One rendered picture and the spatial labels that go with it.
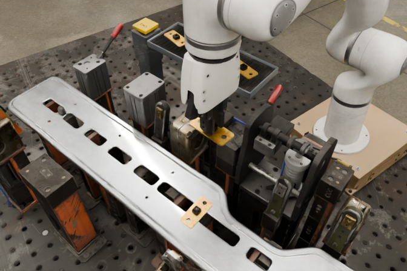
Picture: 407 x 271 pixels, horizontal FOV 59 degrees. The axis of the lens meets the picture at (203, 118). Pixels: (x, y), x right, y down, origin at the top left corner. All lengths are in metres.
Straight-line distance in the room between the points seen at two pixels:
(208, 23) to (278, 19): 0.10
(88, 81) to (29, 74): 0.70
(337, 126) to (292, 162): 0.45
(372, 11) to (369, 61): 0.18
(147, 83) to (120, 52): 0.87
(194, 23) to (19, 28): 3.28
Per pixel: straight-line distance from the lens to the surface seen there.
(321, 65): 3.06
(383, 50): 1.09
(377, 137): 1.42
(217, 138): 0.66
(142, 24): 1.20
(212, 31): 0.50
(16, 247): 1.31
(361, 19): 1.00
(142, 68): 1.28
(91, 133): 1.11
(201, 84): 0.54
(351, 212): 0.83
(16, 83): 1.87
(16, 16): 3.94
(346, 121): 1.27
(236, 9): 0.44
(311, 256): 0.88
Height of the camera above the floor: 1.78
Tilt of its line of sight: 46 degrees down
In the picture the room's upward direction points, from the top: straight up
